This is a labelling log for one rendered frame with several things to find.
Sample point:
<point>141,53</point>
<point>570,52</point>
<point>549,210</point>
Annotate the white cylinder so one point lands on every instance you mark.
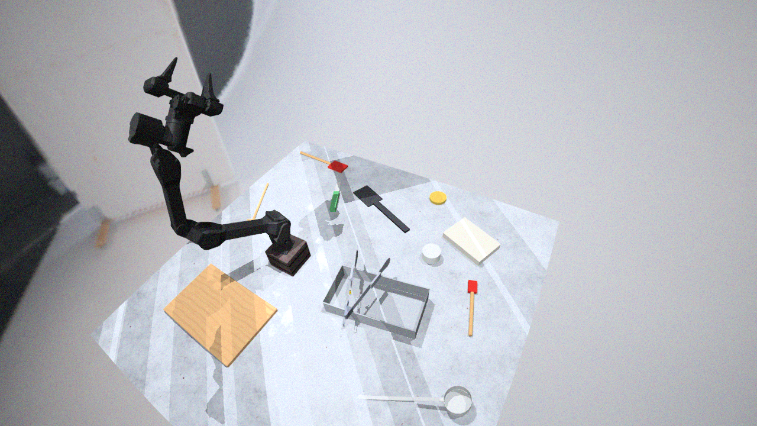
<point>431,253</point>

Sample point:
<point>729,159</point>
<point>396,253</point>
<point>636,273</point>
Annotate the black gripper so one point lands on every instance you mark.
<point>158,86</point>

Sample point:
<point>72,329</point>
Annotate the dark grey flat spatula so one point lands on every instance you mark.
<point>369,197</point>

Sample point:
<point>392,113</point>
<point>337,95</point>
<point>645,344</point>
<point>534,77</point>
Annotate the grey rectangular metal tin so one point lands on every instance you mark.
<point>391,305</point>

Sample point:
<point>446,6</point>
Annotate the yellow flat disc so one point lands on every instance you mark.
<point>438,197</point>

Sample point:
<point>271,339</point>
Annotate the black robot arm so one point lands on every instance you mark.
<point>150,132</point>

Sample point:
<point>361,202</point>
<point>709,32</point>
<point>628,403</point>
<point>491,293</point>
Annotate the red spatula with wooden handle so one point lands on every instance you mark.
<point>336,166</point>
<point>472,289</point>

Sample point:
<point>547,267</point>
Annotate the grey saucepan with long handle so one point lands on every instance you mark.
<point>457,400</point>

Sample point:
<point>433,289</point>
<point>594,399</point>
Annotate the white flat block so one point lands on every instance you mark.
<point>472,241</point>

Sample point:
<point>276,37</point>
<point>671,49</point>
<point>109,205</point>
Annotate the light wooden board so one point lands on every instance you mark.
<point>220,313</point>

